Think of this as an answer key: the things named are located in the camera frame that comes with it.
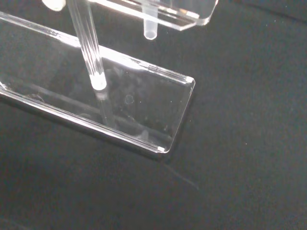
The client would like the clear acrylic funnel stand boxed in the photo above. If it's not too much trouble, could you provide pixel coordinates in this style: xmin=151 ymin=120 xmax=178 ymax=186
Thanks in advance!
xmin=0 ymin=0 xmax=219 ymax=154

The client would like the black bench cloth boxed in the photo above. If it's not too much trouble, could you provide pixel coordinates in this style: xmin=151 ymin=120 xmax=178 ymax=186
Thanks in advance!
xmin=0 ymin=0 xmax=307 ymax=230

